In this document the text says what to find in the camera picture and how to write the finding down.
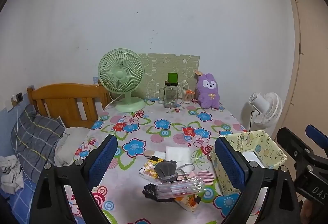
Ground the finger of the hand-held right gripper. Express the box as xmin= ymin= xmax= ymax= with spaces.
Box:
xmin=277 ymin=127 xmax=317 ymax=179
xmin=306 ymin=125 xmax=328 ymax=161

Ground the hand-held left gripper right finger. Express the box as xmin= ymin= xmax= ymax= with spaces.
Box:
xmin=214 ymin=136 xmax=300 ymax=224

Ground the crumpled grey white cloth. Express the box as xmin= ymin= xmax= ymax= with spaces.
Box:
xmin=0 ymin=155 xmax=25 ymax=194

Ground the orange patterned packet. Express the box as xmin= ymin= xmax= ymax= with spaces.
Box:
xmin=175 ymin=194 xmax=204 ymax=212

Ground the grey drawstring pouch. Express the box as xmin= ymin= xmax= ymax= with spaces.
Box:
xmin=154 ymin=160 xmax=178 ymax=180

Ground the yellow printed box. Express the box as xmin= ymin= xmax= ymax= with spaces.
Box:
xmin=210 ymin=130 xmax=288 ymax=194

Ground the cotton swab jar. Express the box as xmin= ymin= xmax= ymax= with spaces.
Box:
xmin=182 ymin=88 xmax=194 ymax=104

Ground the grey plaid pillow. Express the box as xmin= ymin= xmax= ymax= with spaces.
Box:
xmin=10 ymin=104 xmax=66 ymax=183

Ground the white towel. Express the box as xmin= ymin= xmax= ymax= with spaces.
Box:
xmin=165 ymin=146 xmax=195 ymax=171

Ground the blue bed sheet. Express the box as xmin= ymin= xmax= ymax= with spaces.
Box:
xmin=0 ymin=178 xmax=39 ymax=224

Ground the green desk fan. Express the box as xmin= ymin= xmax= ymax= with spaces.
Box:
xmin=98 ymin=49 xmax=146 ymax=112

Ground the glass jar mug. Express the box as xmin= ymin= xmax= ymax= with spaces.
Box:
xmin=159 ymin=81 xmax=182 ymax=109

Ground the thin desk fan cable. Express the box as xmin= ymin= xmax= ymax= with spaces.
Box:
xmin=102 ymin=91 xmax=121 ymax=111

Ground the wooden bed headboard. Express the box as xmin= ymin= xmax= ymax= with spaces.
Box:
xmin=27 ymin=83 xmax=110 ymax=129

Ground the beige door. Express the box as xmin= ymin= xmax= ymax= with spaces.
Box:
xmin=285 ymin=0 xmax=328 ymax=137

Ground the green printed board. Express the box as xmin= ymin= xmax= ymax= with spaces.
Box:
xmin=138 ymin=53 xmax=200 ymax=102

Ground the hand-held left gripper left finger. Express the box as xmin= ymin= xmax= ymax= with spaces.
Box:
xmin=30 ymin=134 xmax=118 ymax=224

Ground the purple plush rabbit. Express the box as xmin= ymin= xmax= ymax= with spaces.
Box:
xmin=196 ymin=73 xmax=221 ymax=109

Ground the yellow cartoon tissue packet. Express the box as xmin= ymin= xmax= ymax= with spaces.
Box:
xmin=139 ymin=157 xmax=164 ymax=183

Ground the black plastic bag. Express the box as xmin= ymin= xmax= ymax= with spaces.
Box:
xmin=143 ymin=183 xmax=161 ymax=200

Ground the white standing fan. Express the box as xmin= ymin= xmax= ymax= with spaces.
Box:
xmin=242 ymin=92 xmax=283 ymax=132

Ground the clear plastic packet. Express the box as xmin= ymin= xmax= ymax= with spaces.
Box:
xmin=156 ymin=177 xmax=205 ymax=200

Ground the beige bed cloth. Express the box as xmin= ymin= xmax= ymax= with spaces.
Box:
xmin=55 ymin=127 xmax=90 ymax=167

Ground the white charging cable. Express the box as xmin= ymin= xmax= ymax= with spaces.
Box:
xmin=14 ymin=100 xmax=34 ymax=183

